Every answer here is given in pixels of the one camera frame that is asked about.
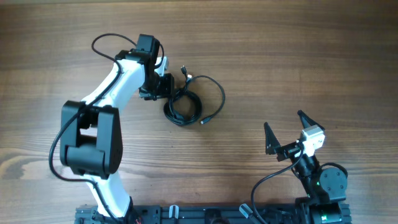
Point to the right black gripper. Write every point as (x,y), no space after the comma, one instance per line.
(288,149)

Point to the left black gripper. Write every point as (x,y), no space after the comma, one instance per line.
(162,90)

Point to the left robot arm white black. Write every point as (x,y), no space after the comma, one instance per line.
(90,138)

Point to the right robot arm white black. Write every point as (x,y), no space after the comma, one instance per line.
(325,184)

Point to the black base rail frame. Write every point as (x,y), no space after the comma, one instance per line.
(217,214)

